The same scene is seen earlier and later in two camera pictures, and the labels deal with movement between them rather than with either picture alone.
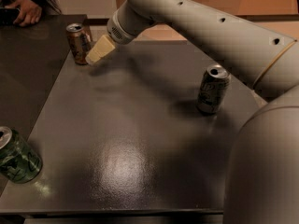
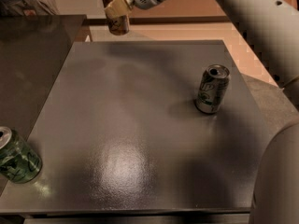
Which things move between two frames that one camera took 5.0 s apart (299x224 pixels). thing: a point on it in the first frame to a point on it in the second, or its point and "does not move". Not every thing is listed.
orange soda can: x=79 y=43 to x=118 y=24
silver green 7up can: x=213 y=87 does not move
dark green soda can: x=20 y=161 does not move
